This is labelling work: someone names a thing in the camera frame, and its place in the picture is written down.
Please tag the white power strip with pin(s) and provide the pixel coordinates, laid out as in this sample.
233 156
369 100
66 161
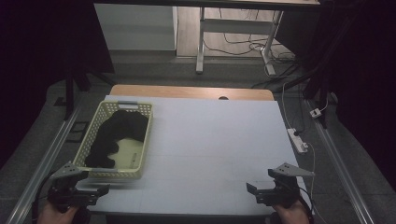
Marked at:
297 140

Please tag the person's right hand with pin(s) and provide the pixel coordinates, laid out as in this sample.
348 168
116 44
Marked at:
292 214

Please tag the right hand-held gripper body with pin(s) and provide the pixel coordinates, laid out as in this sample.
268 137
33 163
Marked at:
285 185

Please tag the black metal stand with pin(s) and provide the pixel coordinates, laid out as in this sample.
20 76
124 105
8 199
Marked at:
317 84
73 90

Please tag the wooden table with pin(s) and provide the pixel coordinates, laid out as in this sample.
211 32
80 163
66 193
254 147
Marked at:
186 92

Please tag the small white adapter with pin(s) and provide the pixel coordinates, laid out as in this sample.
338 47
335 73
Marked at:
315 113

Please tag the white metal table frame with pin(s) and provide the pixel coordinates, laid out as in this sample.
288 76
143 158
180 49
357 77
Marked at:
249 46

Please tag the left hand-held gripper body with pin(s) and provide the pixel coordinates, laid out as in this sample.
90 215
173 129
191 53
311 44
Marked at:
67 186

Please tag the white table mat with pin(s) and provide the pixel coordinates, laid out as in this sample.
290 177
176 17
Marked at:
211 149

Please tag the cream perforated plastic basket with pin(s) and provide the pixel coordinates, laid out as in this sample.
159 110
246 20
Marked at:
137 149

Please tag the person's left hand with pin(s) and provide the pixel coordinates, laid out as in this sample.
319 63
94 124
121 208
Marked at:
56 215

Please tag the white cabinet panel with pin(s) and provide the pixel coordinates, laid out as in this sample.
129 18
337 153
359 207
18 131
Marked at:
135 26

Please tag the metal floor rail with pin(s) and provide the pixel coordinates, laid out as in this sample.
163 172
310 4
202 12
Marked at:
339 168
40 168

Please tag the black cloth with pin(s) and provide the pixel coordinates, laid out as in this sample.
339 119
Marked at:
120 130

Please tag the white-legged desk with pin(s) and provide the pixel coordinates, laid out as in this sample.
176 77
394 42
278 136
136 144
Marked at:
236 26

